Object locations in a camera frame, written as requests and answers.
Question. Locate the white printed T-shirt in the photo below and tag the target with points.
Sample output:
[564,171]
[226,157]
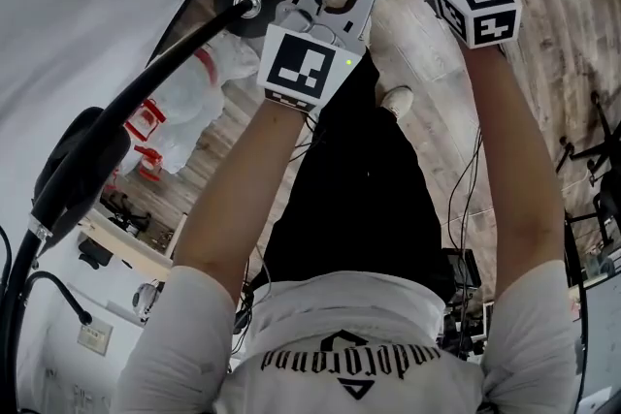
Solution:
[339,305]

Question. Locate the clear water jug red label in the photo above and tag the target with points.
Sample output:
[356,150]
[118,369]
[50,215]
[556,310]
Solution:
[233,58]
[189,97]
[165,160]

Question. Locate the person's right forearm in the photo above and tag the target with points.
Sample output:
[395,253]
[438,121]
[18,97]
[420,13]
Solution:
[514,160]

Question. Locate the beige wall switch plate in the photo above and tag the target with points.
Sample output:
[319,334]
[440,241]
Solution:
[94,339]

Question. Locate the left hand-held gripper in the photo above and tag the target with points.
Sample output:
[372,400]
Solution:
[301,68]

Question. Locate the person's left forearm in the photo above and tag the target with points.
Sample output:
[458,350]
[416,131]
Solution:
[233,189]

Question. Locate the black trousers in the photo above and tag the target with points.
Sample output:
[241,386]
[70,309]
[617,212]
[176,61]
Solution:
[349,189]

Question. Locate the person's left white shoe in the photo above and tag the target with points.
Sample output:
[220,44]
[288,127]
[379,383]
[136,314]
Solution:
[367,31]

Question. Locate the black electronic device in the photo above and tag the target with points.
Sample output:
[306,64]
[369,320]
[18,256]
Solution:
[461,274]

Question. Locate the person's white shoe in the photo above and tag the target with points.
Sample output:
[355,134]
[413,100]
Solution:
[397,102]
[367,31]

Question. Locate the person's right white shoe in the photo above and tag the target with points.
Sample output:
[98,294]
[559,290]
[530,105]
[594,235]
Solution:
[397,102]

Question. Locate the white round device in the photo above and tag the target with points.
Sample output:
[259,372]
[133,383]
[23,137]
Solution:
[144,300]

